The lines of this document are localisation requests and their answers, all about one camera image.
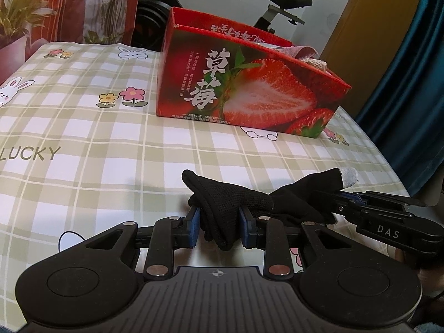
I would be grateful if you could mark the wooden door panel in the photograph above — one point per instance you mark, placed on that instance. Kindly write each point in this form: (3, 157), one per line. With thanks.
(364, 24)

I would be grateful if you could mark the beige knitted cloth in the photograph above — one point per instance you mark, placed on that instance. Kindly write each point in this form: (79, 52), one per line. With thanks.
(316, 65)

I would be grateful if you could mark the pink waffle cloth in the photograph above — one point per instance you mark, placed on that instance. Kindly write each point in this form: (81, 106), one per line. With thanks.
(301, 51)

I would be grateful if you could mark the black knit glove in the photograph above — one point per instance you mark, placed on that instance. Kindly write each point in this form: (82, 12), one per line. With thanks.
(216, 196)

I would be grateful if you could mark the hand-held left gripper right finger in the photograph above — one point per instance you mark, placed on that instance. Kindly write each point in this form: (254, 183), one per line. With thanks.
(247, 227)

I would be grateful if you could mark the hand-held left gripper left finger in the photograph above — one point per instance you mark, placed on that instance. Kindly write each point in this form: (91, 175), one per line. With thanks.
(195, 227)

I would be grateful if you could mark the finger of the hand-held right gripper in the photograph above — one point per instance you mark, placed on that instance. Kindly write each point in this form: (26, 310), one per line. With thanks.
(385, 199)
(341, 205)

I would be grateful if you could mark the teal curtain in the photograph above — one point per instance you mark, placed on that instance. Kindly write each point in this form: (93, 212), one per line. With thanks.
(409, 93)

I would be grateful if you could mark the red strawberry print cardboard box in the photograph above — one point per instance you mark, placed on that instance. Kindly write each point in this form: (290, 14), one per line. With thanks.
(242, 93)

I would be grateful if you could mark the black glove with grey fingertip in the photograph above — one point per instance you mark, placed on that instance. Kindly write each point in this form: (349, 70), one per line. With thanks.
(305, 194)

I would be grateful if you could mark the green checked rabbit print tablecloth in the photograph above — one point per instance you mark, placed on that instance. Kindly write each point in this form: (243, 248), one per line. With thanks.
(104, 145)

